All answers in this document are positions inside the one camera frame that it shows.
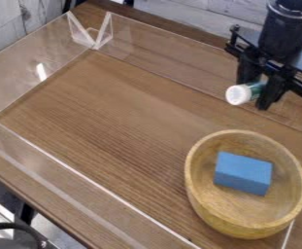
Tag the clear acrylic table enclosure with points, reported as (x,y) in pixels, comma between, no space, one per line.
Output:
(105,100)

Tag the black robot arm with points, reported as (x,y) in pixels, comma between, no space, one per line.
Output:
(281,32)

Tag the black metal bracket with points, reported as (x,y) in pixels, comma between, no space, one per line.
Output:
(32,240)

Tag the blue rectangular block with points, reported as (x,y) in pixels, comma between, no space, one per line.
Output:
(242,173)

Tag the green Expo marker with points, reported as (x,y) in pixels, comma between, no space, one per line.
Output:
(242,93)

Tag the brown wooden bowl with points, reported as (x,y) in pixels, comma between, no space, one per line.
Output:
(234,213)

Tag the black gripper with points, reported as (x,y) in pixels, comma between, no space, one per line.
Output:
(281,73)

